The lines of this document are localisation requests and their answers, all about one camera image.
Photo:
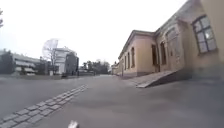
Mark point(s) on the row of distant trees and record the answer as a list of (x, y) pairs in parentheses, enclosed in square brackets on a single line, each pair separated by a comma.
[(96, 66)]

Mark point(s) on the grey asphalt road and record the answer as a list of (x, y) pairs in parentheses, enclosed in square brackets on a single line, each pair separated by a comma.
[(126, 103)]

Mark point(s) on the grey concrete ramp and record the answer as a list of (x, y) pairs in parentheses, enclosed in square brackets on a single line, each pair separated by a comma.
[(154, 79)]

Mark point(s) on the white multi-storey building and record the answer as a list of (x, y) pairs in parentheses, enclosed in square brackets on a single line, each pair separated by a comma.
[(65, 61)]

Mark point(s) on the bare tree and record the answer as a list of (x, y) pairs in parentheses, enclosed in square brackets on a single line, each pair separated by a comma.
[(50, 53)]

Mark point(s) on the long yellow building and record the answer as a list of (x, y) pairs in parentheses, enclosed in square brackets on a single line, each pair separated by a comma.
[(186, 46)]

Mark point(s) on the grey cobblestone strip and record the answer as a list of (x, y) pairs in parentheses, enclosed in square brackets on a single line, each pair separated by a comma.
[(40, 109)]

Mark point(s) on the low pale building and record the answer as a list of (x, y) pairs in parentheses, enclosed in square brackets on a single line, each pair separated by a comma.
[(25, 63)]

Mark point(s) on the dark tree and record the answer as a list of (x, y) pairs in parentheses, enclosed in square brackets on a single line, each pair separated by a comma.
[(6, 62)]

